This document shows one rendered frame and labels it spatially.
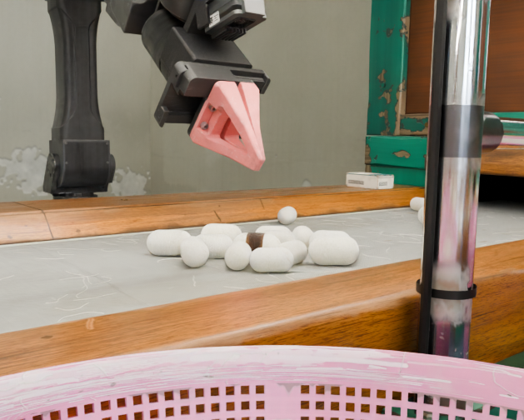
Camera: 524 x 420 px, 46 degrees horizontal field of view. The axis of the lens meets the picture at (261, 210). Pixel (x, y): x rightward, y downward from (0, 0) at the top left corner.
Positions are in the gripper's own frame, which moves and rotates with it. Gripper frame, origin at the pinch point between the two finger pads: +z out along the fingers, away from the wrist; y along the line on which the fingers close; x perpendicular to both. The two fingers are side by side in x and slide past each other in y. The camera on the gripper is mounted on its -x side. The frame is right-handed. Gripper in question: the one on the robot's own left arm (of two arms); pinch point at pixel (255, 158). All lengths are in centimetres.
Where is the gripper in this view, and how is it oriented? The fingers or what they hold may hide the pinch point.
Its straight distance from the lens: 54.3
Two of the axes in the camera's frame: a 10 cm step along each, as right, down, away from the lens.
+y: 7.7, -0.6, 6.3
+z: 4.7, 7.2, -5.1
